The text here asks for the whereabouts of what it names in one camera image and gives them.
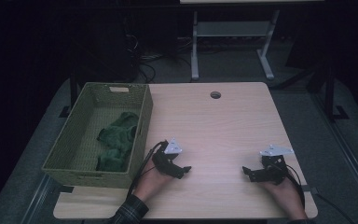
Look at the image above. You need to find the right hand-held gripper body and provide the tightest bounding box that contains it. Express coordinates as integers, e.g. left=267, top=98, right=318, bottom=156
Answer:
left=259, top=144, right=295, bottom=186

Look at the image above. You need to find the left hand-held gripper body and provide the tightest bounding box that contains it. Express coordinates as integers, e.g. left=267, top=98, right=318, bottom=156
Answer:
left=151, top=138, right=183, bottom=175

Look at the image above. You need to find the green knitted cloth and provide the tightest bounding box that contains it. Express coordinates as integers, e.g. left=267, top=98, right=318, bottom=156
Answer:
left=96, top=111, right=140, bottom=173

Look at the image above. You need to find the green woven basket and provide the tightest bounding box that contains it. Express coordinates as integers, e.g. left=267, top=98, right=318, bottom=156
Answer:
left=41, top=81, right=154, bottom=189

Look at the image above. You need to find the person's left hand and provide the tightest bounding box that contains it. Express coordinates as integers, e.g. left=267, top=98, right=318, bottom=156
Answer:
left=133, top=158, right=175, bottom=202

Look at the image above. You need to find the person's right hand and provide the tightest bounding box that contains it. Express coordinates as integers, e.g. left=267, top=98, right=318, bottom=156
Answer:
left=260, top=178, right=307, bottom=220

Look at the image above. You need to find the grey tape strip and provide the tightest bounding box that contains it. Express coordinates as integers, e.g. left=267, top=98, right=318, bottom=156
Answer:
left=301, top=185, right=320, bottom=195

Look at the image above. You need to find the black metal stand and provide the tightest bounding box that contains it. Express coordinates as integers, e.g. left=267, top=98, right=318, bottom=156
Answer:
left=273, top=62, right=351, bottom=122

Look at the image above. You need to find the black tape strip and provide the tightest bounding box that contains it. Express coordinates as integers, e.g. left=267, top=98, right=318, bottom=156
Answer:
left=57, top=185, right=75, bottom=194

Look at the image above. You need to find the white metal stand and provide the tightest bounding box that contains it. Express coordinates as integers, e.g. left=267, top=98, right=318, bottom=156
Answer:
left=190, top=9, right=281, bottom=81

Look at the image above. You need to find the left hand-held gripper black cable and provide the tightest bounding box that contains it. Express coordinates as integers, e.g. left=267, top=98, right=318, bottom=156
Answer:
left=127, top=140, right=169, bottom=200

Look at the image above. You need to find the hand-held gripper black cable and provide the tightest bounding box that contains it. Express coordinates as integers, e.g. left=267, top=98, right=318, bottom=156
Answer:
left=127, top=140, right=169, bottom=200
left=283, top=162, right=307, bottom=209

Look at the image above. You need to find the right hand-held gripper black cable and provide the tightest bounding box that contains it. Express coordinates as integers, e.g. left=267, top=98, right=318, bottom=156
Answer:
left=283, top=162, right=307, bottom=209

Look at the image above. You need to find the thin black floor cable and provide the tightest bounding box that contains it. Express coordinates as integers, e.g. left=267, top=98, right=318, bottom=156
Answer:
left=315, top=192, right=355, bottom=224

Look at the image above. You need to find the metal floor rail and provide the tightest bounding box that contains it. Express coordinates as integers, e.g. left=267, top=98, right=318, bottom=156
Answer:
left=21, top=174, right=60, bottom=224
left=310, top=92, right=358, bottom=216

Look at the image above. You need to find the bundle of black floor cables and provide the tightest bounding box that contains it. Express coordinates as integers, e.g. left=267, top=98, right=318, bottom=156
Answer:
left=124, top=34, right=194, bottom=83

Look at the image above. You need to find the black metal post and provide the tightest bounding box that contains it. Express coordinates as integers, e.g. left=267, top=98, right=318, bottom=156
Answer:
left=59, top=71, right=78, bottom=119

